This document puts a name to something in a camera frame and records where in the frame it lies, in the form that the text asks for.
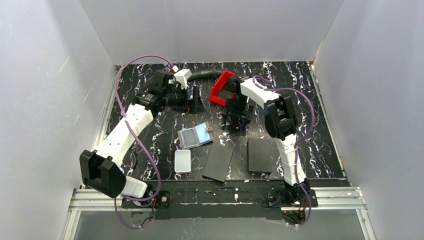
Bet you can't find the red plastic tray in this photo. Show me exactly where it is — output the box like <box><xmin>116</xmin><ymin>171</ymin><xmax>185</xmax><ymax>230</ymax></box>
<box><xmin>208</xmin><ymin>70</ymin><xmax>235</xmax><ymax>107</ymax></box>

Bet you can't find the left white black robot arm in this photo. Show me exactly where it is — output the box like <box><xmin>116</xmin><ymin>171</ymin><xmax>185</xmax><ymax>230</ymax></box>
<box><xmin>79</xmin><ymin>69</ymin><xmax>205</xmax><ymax>201</ymax></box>

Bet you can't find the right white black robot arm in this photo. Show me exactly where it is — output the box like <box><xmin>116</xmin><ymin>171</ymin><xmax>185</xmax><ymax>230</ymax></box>
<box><xmin>222</xmin><ymin>75</ymin><xmax>306</xmax><ymax>187</ymax></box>

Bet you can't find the black card right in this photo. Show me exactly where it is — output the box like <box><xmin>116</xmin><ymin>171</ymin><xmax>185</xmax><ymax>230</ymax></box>
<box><xmin>247</xmin><ymin>138</ymin><xmax>272</xmax><ymax>174</ymax></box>

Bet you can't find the black card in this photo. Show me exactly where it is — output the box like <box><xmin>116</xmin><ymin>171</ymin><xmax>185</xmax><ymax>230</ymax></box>
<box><xmin>247</xmin><ymin>138</ymin><xmax>272</xmax><ymax>174</ymax></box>
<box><xmin>202</xmin><ymin>144</ymin><xmax>234</xmax><ymax>183</ymax></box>

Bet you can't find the black card left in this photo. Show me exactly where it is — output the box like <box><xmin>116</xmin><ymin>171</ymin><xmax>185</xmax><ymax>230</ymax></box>
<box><xmin>202</xmin><ymin>144</ymin><xmax>234</xmax><ymax>183</ymax></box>

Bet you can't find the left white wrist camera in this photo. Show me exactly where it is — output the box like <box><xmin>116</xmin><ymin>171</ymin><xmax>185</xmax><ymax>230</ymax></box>
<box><xmin>168</xmin><ymin>65</ymin><xmax>192</xmax><ymax>90</ymax></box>

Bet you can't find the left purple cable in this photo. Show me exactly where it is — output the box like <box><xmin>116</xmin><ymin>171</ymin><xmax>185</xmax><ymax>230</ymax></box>
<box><xmin>113</xmin><ymin>54</ymin><xmax>176</xmax><ymax>230</ymax></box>

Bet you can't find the black corrugated hose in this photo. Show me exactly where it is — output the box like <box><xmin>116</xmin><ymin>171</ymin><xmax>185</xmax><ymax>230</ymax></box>
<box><xmin>188</xmin><ymin>67</ymin><xmax>226</xmax><ymax>81</ymax></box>

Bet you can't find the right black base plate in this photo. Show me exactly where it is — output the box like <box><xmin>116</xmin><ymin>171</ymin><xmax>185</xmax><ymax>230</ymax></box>
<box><xmin>263</xmin><ymin>188</ymin><xmax>319</xmax><ymax>210</ymax></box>

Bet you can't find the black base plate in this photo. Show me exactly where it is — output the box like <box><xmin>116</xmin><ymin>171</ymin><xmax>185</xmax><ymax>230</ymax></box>
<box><xmin>121</xmin><ymin>190</ymin><xmax>171</xmax><ymax>210</ymax></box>
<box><xmin>263</xmin><ymin>188</ymin><xmax>319</xmax><ymax>210</ymax></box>

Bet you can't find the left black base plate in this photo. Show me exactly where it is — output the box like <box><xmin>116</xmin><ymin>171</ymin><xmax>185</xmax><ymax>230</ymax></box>
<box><xmin>121</xmin><ymin>190</ymin><xmax>171</xmax><ymax>210</ymax></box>

